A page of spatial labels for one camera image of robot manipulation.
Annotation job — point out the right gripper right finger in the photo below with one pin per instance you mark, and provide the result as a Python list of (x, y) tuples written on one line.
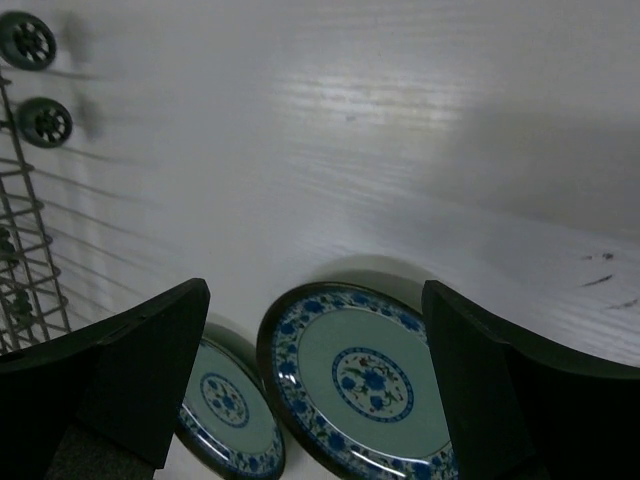
[(520, 406)]

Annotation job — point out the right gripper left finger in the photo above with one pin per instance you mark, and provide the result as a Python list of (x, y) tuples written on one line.
[(102, 402)]

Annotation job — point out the blue floral plate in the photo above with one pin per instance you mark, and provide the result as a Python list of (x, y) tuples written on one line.
[(348, 371), (225, 421)]

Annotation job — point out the grey wire dish rack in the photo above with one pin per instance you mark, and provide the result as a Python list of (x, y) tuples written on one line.
[(33, 306)]

